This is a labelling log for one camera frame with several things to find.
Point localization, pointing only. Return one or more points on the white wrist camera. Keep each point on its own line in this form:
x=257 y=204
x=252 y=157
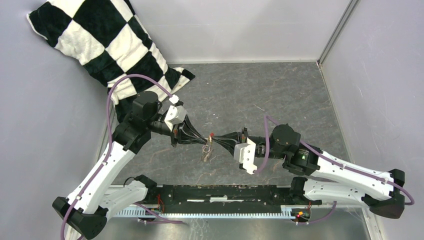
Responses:
x=244 y=154
x=176 y=113

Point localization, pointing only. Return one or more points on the silver keyring bundle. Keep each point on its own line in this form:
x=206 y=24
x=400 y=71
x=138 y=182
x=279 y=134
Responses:
x=207 y=150

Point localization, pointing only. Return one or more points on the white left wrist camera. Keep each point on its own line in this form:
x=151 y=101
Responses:
x=176 y=113

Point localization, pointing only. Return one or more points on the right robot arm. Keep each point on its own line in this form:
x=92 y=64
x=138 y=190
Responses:
x=319 y=176

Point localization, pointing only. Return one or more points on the black white checkered cloth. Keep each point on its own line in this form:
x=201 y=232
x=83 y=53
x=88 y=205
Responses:
x=108 y=39

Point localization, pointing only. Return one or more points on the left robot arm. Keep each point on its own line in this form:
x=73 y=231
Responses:
x=86 y=210

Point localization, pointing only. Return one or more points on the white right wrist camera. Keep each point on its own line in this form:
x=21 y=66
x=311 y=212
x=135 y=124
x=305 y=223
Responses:
x=244 y=154

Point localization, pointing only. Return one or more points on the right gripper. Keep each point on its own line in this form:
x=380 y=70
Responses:
x=226 y=140

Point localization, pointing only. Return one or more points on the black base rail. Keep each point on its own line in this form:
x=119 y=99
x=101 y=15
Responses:
x=226 y=199

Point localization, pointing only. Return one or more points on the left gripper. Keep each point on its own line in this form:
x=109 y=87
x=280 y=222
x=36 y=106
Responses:
x=192 y=136

